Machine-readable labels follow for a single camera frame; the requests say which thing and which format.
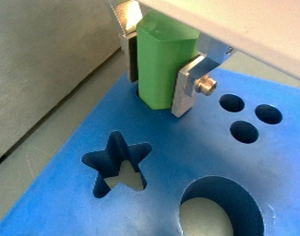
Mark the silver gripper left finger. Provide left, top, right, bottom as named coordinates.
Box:
left=109, top=0, right=142, bottom=82

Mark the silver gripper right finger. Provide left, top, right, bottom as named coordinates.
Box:
left=170, top=33, right=236, bottom=117

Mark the green hexagonal prism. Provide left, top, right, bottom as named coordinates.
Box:
left=137, top=11, right=198, bottom=110

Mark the blue shape sorting board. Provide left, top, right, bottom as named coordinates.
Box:
left=0, top=69, right=300, bottom=236

